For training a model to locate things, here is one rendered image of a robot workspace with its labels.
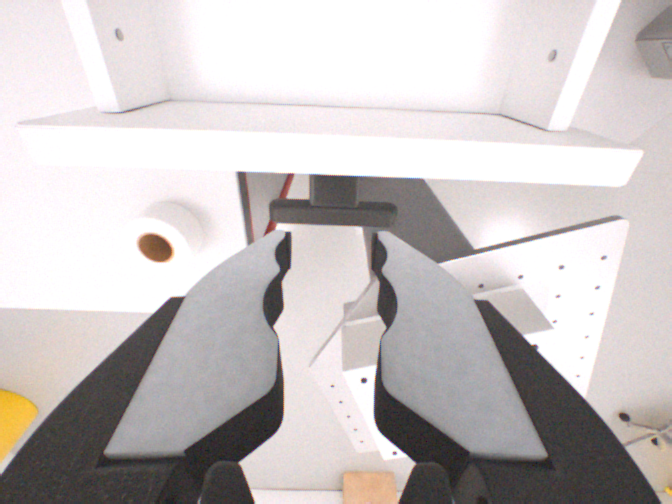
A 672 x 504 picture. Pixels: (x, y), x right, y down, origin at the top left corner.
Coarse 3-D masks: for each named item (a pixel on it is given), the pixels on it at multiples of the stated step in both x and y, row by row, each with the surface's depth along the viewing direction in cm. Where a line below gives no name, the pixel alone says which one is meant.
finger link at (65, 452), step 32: (160, 320) 7; (128, 352) 6; (96, 384) 6; (128, 384) 6; (64, 416) 5; (96, 416) 5; (32, 448) 5; (64, 448) 5; (96, 448) 5; (0, 480) 4; (32, 480) 4; (64, 480) 4; (96, 480) 4; (128, 480) 4; (160, 480) 4; (192, 480) 5
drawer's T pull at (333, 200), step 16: (320, 176) 16; (336, 176) 16; (352, 176) 16; (320, 192) 16; (336, 192) 16; (352, 192) 16; (272, 208) 17; (288, 208) 17; (304, 208) 17; (320, 208) 17; (336, 208) 17; (352, 208) 17; (368, 208) 17; (384, 208) 17; (304, 224) 17; (320, 224) 17; (336, 224) 17; (352, 224) 17; (368, 224) 17; (384, 224) 17
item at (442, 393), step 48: (384, 240) 10; (384, 288) 9; (432, 288) 8; (384, 336) 7; (432, 336) 7; (480, 336) 7; (384, 384) 6; (432, 384) 6; (480, 384) 6; (384, 432) 6; (432, 432) 5; (480, 432) 5; (528, 432) 5
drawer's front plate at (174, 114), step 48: (48, 144) 13; (96, 144) 13; (144, 144) 13; (192, 144) 13; (240, 144) 13; (288, 144) 13; (336, 144) 13; (384, 144) 13; (432, 144) 13; (480, 144) 13; (528, 144) 13; (576, 144) 14; (624, 144) 15
